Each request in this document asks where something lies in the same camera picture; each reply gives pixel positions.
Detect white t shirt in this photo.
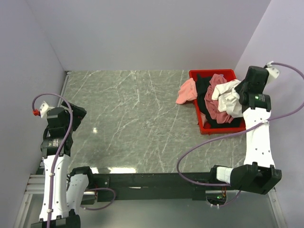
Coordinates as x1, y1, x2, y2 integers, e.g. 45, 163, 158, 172
211, 79, 243, 118

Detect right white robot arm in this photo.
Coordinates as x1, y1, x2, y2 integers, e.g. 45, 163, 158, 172
208, 66, 282, 195

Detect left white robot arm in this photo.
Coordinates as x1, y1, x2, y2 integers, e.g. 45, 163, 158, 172
31, 102, 95, 228

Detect red plastic bin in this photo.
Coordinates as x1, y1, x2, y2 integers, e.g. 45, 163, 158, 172
189, 69, 246, 135

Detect dusty pink t shirt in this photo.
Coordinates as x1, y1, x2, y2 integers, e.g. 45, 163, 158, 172
204, 74, 233, 124

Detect black t shirt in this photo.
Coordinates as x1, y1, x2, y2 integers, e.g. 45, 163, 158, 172
196, 76, 239, 128

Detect light pink t shirt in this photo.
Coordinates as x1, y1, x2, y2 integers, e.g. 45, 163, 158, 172
176, 78, 198, 105

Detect black base beam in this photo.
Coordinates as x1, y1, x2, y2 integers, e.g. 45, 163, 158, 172
88, 173, 224, 202

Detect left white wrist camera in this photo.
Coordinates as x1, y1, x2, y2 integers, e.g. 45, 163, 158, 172
32, 101, 54, 119

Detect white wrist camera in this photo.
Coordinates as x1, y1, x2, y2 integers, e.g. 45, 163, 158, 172
264, 61, 280, 85
32, 101, 54, 119

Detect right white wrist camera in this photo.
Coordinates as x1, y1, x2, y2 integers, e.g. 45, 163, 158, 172
264, 61, 280, 85

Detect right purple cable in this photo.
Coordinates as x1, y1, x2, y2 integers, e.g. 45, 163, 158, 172
177, 62, 304, 207

